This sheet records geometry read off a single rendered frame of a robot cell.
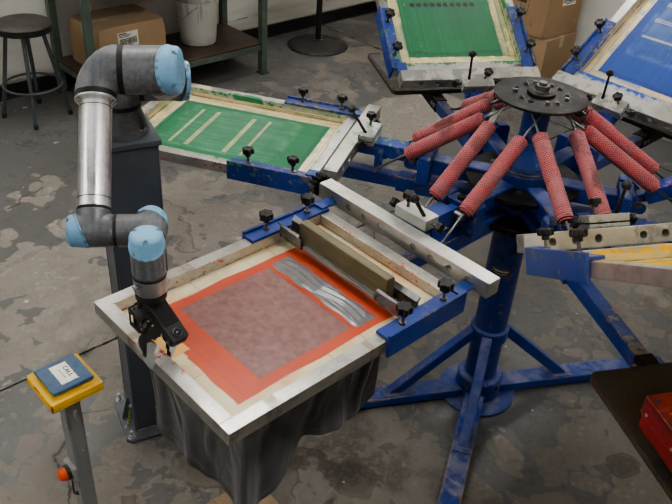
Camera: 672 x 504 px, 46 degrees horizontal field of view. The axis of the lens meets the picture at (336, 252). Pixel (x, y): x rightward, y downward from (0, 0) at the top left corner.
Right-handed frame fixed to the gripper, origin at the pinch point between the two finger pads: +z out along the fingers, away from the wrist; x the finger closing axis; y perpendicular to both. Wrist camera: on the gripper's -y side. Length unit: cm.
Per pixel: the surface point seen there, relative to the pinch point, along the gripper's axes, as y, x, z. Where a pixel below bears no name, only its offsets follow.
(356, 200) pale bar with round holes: 19, -82, -6
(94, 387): 5.5, 14.9, 3.4
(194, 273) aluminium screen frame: 25.4, -26.4, 0.6
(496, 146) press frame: 18, -152, -4
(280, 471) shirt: -21.2, -19.8, 34.8
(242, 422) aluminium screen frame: -28.2, -2.5, -0.9
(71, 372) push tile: 11.0, 17.5, 1.1
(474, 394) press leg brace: -12, -122, 78
